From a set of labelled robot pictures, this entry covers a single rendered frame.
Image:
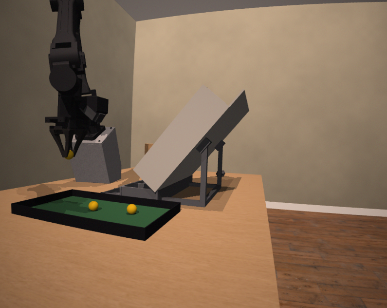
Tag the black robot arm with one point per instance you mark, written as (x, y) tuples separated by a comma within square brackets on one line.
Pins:
[(67, 69)]

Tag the orange-yellow ball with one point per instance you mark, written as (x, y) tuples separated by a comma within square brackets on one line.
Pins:
[(70, 155), (131, 209), (93, 205)]

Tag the grey slanted panel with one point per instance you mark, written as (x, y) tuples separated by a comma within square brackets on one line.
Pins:
[(167, 168)]

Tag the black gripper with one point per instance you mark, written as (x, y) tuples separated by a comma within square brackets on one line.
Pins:
[(70, 127)]

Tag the green tray with black rim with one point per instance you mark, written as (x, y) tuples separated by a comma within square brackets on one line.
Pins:
[(71, 208)]

